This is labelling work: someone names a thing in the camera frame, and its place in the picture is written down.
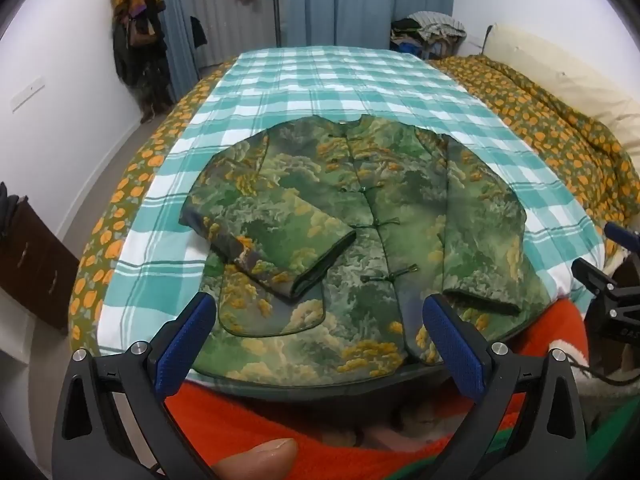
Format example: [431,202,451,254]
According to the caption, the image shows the dark brown drawer cabinet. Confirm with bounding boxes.
[0,195,81,331]

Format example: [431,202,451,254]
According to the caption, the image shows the teal white checked blanket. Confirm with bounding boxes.
[97,46,608,361]

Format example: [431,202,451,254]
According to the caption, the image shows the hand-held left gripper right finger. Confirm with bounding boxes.
[421,292,591,480]

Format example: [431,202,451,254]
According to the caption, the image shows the metal clothes rack pole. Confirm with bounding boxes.
[271,0,288,51]

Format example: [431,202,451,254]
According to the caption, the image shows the white pleated curtain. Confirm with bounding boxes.
[187,0,281,68]

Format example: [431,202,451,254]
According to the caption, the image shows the person's left hand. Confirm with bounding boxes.
[210,437,300,480]

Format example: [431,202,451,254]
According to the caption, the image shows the orange floral bedspread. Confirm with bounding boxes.
[67,54,640,356]

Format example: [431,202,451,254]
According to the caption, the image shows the dark hanging clothes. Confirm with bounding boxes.
[112,2,173,123]

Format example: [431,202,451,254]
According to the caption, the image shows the green landscape print jacket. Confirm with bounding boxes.
[180,114,528,386]

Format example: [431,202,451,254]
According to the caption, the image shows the pile of clothes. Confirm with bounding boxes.
[390,10,468,58]

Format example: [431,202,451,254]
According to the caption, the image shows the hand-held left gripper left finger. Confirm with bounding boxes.
[52,291,218,480]

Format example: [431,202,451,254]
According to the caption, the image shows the dark bag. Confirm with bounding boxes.
[0,182,23,241]

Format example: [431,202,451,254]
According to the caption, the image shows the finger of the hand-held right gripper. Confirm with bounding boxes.
[571,257,640,307]
[604,221,640,252]

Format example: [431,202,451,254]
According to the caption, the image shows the blue curtain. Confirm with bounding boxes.
[137,0,201,103]
[285,0,458,53]

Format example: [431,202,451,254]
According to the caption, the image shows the person's orange sweater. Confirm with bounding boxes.
[165,300,640,480]

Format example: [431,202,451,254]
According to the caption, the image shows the cream pillow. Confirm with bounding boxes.
[482,22,640,136]

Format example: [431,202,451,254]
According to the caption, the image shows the black cable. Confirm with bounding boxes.
[570,355,640,388]

